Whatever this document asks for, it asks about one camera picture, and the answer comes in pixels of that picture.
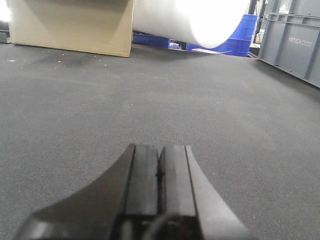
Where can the white foam roll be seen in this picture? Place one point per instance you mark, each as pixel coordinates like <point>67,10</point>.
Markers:
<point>206,23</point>

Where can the blue plastic bins stack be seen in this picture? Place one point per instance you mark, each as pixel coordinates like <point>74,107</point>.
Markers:
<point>238,44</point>

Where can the grey plastic crate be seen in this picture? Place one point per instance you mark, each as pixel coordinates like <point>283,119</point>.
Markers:
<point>291,40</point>

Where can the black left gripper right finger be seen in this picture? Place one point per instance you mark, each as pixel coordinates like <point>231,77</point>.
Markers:
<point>191,209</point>

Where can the dark grey table mat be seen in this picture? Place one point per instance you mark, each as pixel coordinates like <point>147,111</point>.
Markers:
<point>66,116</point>

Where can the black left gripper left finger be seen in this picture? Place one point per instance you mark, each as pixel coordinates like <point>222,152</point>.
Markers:
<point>126,192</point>

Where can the cardboard box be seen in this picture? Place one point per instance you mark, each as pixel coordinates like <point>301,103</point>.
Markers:
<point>91,26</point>

